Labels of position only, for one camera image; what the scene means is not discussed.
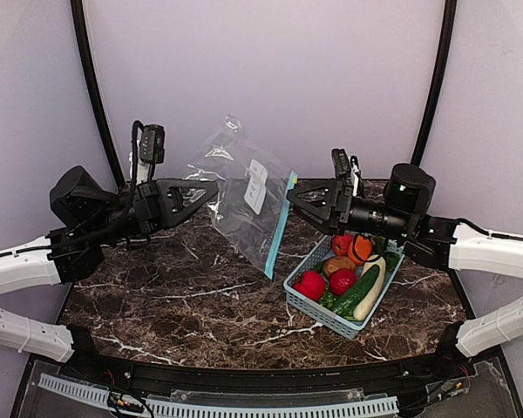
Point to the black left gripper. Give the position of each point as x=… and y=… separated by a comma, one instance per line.
x=148, y=207

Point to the pink red apple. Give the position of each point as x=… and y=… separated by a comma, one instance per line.
x=341, y=244

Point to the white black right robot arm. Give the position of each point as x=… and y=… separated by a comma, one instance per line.
x=442, y=244

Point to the light blue plastic basket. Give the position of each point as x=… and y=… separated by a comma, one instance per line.
x=343, y=324

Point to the green leafy vegetable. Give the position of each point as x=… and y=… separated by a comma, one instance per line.
x=381, y=248

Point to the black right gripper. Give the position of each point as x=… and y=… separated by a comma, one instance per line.
x=343, y=205

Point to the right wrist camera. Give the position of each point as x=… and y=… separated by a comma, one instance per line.
x=345, y=166

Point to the white radish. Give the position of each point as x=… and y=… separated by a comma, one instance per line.
x=371, y=281

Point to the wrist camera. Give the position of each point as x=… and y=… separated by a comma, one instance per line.
x=152, y=145
x=345, y=166

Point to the orange fruit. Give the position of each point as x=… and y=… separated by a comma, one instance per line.
x=360, y=250

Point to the white slotted cable duct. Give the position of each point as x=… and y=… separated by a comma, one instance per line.
x=181, y=403

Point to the black front rail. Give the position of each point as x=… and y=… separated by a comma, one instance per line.
x=406, y=376

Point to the brown potato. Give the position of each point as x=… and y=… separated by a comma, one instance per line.
x=336, y=263

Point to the dark red round fruit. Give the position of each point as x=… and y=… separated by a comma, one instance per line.
x=342, y=280

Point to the green grapes bunch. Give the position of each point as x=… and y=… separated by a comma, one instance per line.
x=328, y=300

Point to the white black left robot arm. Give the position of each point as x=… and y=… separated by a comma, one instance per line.
x=92, y=218

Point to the red tomato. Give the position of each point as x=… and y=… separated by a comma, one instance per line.
x=312, y=285

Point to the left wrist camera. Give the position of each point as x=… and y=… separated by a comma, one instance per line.
x=152, y=145

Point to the green cucumber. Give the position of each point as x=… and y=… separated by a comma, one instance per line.
x=345, y=305

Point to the clear zip top bag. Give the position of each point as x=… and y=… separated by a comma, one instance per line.
x=251, y=208

